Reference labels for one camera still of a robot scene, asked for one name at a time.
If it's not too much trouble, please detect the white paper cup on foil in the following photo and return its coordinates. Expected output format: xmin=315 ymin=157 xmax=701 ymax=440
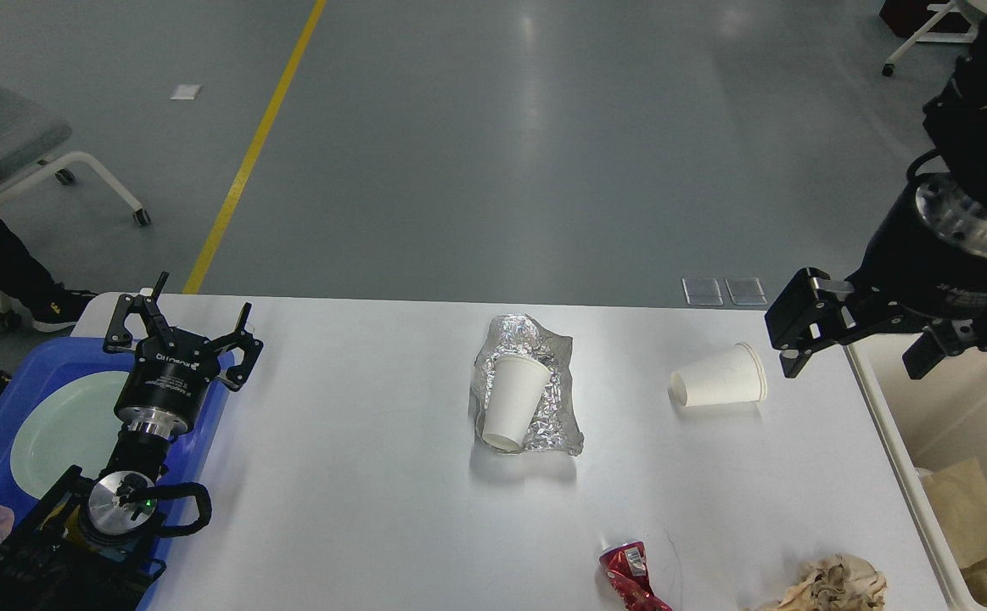
xmin=480 ymin=355 xmax=551 ymax=451

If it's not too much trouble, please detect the white paper cup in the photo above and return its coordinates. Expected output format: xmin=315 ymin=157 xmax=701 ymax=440
xmin=669 ymin=343 xmax=769 ymax=407
xmin=480 ymin=355 xmax=551 ymax=451

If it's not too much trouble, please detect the crushed red can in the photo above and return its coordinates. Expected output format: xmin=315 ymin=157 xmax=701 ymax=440
xmin=598 ymin=539 xmax=673 ymax=610

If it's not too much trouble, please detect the beige plastic bin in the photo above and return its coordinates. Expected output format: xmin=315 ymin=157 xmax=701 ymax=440
xmin=847 ymin=335 xmax=987 ymax=610

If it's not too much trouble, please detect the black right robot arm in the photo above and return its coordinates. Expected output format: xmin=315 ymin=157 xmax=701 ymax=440
xmin=765 ymin=16 xmax=987 ymax=379

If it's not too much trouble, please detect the blue plastic tray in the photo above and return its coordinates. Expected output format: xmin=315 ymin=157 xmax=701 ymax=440
xmin=0 ymin=337 xmax=230 ymax=610

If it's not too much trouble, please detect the light green plate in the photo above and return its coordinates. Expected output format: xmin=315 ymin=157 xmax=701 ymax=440
xmin=9 ymin=371 xmax=128 ymax=500

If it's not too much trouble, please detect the transparent floor plate right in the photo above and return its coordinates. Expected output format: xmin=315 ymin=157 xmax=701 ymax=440
xmin=725 ymin=276 xmax=769 ymax=306

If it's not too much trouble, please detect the crumpled brown paper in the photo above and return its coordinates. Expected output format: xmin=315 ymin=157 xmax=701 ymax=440
xmin=758 ymin=553 xmax=888 ymax=610

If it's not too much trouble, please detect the crumpled aluminium foil sheet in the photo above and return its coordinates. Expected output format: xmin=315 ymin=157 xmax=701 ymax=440
xmin=471 ymin=314 xmax=585 ymax=456

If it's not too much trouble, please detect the grey office chair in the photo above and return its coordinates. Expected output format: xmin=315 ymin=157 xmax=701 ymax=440
xmin=0 ymin=81 xmax=154 ymax=332

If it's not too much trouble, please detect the transparent floor plate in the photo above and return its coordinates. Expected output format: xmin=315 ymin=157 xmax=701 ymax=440
xmin=725 ymin=276 xmax=769 ymax=306
xmin=681 ymin=277 xmax=725 ymax=308

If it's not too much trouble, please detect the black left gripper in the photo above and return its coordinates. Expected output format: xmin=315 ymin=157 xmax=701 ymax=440
xmin=103 ymin=271 xmax=264 ymax=440

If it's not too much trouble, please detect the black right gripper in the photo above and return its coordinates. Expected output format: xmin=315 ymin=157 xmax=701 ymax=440
xmin=765 ymin=174 xmax=987 ymax=380

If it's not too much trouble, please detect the transparent floor plate left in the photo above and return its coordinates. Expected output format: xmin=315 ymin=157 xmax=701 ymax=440
xmin=681 ymin=277 xmax=725 ymax=308

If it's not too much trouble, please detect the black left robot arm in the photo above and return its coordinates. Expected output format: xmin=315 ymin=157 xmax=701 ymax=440
xmin=0 ymin=273 xmax=264 ymax=610

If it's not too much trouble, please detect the white chair base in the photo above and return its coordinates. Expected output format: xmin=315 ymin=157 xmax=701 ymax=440
xmin=878 ymin=1 xmax=984 ymax=77

